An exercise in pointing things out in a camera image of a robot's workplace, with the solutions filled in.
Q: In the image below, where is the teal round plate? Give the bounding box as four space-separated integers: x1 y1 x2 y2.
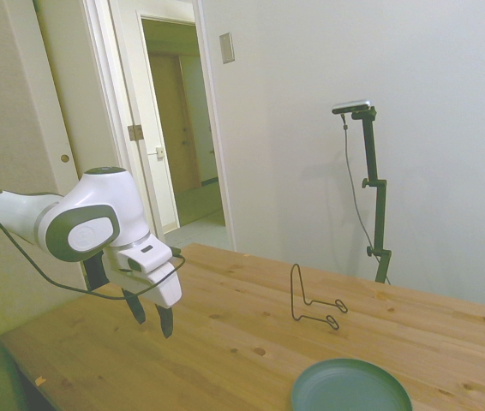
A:
290 358 414 411

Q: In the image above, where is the beige wall switch plate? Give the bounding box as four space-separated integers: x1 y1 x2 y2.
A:
219 32 236 65

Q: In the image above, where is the beige closet door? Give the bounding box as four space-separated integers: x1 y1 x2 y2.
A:
32 0 120 202

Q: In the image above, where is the silver exterior camera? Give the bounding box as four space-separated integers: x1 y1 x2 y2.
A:
331 98 374 116

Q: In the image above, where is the wooden hallway door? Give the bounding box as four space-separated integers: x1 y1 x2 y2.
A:
148 51 203 193

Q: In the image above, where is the white door frame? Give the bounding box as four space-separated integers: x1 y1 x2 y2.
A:
81 0 237 253

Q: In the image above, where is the black camera stand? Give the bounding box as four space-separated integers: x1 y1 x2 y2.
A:
350 108 393 284

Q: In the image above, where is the black wire plate stand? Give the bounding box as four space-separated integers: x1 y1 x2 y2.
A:
289 263 350 331

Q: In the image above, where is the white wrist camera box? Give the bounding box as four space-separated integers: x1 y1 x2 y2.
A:
117 241 174 275

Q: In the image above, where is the camera on black stand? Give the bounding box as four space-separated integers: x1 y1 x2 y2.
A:
340 112 393 286

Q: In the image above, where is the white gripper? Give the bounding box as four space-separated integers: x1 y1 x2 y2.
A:
105 248 183 340

